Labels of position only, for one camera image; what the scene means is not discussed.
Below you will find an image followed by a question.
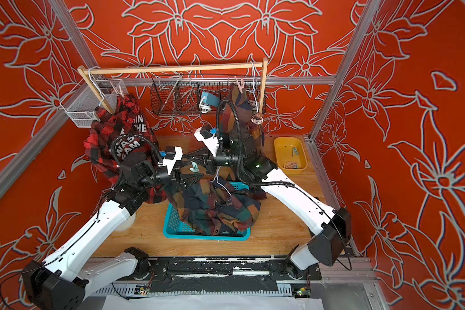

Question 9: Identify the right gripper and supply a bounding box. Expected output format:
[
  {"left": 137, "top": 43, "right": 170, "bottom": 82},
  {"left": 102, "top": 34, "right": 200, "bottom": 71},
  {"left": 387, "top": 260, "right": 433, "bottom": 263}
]
[{"left": 189, "top": 146, "right": 249, "bottom": 177}]

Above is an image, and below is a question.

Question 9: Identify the white wire hanger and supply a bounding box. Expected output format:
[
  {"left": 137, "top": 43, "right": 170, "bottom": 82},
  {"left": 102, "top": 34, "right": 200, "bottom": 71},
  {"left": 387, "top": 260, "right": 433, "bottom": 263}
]
[{"left": 211, "top": 167, "right": 232, "bottom": 197}]

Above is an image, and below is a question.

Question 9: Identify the dark plaid shirt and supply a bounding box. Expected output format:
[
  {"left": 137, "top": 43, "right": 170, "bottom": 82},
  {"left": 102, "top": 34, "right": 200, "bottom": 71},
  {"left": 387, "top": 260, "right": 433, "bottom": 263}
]
[
  {"left": 216, "top": 84, "right": 265, "bottom": 155},
  {"left": 165, "top": 175, "right": 267, "bottom": 236}
]

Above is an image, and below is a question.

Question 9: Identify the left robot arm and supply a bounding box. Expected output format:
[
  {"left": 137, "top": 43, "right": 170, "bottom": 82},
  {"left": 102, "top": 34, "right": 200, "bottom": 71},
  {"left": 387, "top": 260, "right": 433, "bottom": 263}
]
[{"left": 21, "top": 134, "right": 183, "bottom": 309}]

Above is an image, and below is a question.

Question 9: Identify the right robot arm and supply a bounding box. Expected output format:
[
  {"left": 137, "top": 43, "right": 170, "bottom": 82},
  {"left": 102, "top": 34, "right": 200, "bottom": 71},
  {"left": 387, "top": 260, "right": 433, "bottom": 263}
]
[{"left": 204, "top": 99, "right": 351, "bottom": 277}]

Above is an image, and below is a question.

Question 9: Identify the red black plaid shirt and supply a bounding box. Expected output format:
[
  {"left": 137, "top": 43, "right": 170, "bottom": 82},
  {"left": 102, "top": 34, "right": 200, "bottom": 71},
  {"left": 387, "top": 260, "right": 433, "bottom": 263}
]
[{"left": 83, "top": 94, "right": 160, "bottom": 189}]

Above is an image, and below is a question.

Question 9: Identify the white tape roll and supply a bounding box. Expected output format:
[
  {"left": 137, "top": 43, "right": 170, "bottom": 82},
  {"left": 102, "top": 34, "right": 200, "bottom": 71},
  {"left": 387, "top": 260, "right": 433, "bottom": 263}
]
[{"left": 115, "top": 213, "right": 136, "bottom": 231}]

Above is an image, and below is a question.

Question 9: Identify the yellow plastic tray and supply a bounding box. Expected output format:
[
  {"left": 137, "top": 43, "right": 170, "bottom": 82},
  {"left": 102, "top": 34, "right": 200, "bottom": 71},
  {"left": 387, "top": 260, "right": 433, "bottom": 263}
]
[{"left": 274, "top": 137, "right": 308, "bottom": 175}]

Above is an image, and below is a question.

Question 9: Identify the teal plastic basket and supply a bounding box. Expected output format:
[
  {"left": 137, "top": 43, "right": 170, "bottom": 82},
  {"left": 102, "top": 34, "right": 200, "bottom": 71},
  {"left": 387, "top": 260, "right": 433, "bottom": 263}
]
[{"left": 164, "top": 182, "right": 251, "bottom": 241}]

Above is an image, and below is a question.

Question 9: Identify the pink clothespin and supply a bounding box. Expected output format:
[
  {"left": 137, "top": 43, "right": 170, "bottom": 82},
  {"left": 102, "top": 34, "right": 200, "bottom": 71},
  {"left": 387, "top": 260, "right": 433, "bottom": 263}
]
[{"left": 235, "top": 76, "right": 245, "bottom": 94}]

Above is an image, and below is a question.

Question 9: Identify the beige clothespin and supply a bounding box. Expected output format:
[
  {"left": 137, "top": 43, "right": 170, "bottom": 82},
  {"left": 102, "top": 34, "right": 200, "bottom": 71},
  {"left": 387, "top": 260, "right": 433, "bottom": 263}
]
[{"left": 118, "top": 85, "right": 125, "bottom": 96}]

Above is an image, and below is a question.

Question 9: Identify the white mesh basket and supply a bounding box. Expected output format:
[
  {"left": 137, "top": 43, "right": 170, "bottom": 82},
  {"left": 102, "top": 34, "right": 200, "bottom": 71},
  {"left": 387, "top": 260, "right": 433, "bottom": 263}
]
[{"left": 61, "top": 79, "right": 129, "bottom": 128}]

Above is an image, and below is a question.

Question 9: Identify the wooden hanging rack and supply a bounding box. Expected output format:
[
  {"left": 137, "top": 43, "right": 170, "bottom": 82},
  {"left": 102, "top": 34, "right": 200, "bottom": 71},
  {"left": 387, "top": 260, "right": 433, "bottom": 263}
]
[{"left": 77, "top": 58, "right": 268, "bottom": 114}]

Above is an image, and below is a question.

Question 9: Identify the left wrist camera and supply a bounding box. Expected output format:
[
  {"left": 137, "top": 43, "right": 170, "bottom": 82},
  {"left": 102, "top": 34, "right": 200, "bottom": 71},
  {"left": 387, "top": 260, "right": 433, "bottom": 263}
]
[{"left": 160, "top": 146, "right": 183, "bottom": 175}]

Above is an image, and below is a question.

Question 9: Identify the teal charger with cable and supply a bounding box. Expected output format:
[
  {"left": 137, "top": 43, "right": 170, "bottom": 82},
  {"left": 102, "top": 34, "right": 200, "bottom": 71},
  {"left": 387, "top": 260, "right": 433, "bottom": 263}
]
[{"left": 199, "top": 92, "right": 220, "bottom": 114}]

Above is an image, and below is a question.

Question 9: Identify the black wire basket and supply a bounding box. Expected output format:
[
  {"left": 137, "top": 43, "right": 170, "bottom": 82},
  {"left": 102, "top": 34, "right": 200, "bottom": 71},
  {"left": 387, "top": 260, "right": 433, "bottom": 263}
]
[{"left": 149, "top": 74, "right": 261, "bottom": 116}]

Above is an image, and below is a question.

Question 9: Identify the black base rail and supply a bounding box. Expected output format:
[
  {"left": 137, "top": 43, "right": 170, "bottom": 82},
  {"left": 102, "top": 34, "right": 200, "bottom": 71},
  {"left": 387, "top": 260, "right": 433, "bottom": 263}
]
[{"left": 110, "top": 255, "right": 322, "bottom": 297}]

